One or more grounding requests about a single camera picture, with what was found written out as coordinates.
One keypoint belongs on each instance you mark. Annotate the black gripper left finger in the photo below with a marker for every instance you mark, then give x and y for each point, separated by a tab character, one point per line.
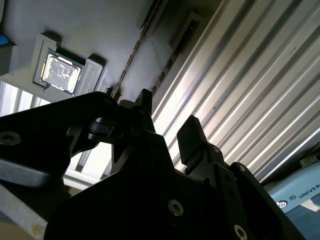
50	125

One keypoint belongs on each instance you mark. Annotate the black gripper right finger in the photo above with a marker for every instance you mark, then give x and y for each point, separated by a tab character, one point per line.
192	140

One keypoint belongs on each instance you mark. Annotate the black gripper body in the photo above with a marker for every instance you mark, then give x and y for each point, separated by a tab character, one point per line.
140	212

